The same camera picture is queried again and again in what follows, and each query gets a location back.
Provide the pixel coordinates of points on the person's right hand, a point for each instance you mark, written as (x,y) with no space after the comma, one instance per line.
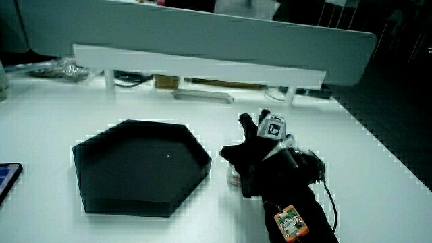
(270,168)

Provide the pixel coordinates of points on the black hexagonal plate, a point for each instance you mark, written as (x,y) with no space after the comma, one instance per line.
(138,168)

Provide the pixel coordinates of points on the small white round object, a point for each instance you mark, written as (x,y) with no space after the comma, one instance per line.
(233,177)

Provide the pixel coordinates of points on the black power strip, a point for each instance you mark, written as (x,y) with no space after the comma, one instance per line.
(314,92)

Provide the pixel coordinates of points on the long brown wooden strip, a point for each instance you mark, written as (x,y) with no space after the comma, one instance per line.
(229,84)

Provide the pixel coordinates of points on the white desktop shelf riser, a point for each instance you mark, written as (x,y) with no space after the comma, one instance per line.
(189,65)

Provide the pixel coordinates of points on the brown cardboard box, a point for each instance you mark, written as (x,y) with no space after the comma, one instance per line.
(166,82)

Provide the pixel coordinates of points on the white desk partition panel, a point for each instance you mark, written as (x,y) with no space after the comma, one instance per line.
(202,33)

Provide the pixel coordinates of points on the clear plastic bag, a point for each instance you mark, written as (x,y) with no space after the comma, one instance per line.
(64,69)

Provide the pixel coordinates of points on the black smartphone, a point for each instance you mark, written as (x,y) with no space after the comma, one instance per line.
(7,177)

